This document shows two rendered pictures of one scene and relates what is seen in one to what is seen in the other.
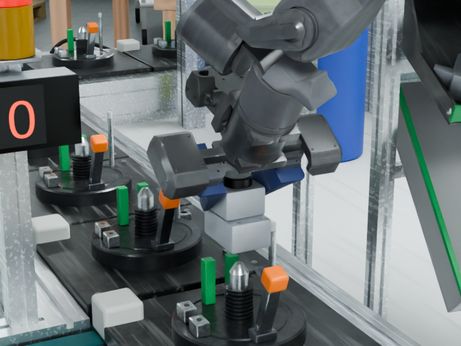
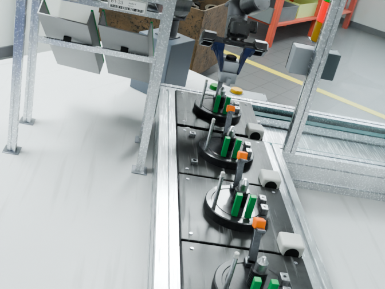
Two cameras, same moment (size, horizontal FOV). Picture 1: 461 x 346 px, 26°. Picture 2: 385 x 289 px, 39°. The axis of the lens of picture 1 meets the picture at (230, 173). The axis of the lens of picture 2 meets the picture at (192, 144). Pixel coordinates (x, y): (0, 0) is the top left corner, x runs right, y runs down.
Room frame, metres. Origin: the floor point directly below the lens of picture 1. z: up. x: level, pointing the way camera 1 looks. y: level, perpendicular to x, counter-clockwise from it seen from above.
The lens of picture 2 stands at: (2.35, 0.41, 1.59)
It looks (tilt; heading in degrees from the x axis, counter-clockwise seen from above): 27 degrees down; 198
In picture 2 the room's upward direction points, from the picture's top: 13 degrees clockwise
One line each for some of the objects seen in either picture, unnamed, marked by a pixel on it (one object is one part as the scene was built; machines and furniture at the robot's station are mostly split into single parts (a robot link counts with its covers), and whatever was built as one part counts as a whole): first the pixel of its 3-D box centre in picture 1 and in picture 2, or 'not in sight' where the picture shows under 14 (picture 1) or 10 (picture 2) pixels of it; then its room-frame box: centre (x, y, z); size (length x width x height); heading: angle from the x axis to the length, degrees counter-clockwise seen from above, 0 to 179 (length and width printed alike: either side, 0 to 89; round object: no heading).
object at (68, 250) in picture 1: (145, 216); (229, 140); (1.16, 0.11, 1.01); 0.24 x 0.24 x 0.13; 27
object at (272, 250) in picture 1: (272, 258); (203, 93); (0.98, -0.04, 1.03); 0.01 x 0.01 x 0.08
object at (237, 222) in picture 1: (232, 204); (229, 69); (0.94, 0.00, 1.11); 0.08 x 0.04 x 0.07; 27
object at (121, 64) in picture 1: (81, 44); not in sight; (2.25, 0.34, 1.01); 0.24 x 0.24 x 0.13; 27
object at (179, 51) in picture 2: not in sight; (162, 63); (0.68, -0.32, 0.96); 0.14 x 0.14 x 0.20; 80
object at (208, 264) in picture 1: (208, 281); (226, 105); (0.97, 0.02, 1.01); 0.01 x 0.01 x 0.05; 27
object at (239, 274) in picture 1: (239, 274); (222, 90); (0.93, -0.01, 1.04); 0.02 x 0.02 x 0.03
